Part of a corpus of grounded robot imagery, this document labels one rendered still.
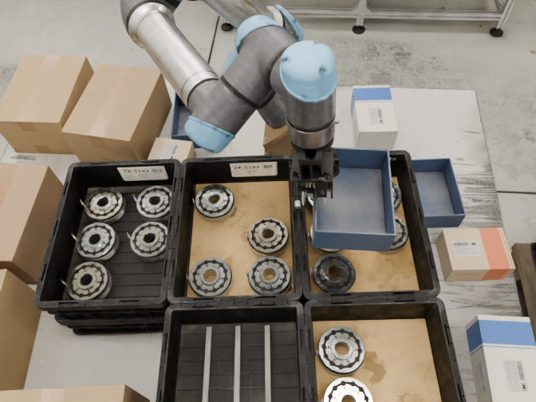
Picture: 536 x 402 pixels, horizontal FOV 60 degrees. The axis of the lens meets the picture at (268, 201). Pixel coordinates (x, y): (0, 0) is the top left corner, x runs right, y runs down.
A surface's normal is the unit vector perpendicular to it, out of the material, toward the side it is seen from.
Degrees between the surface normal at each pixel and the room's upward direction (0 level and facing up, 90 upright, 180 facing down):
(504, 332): 0
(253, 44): 37
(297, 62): 3
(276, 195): 0
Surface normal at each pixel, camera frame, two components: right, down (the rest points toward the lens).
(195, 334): -0.04, -0.53
